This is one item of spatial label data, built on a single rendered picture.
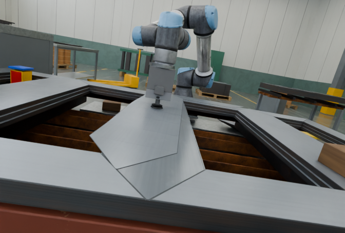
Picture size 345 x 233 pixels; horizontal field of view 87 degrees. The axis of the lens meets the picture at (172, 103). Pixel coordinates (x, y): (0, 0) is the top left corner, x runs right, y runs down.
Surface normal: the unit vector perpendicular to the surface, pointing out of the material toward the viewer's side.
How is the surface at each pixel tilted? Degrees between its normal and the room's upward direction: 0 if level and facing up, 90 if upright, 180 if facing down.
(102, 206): 90
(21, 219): 90
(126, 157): 0
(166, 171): 0
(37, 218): 90
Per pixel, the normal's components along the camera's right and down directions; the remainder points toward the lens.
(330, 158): -0.98, -0.15
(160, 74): 0.02, 0.23
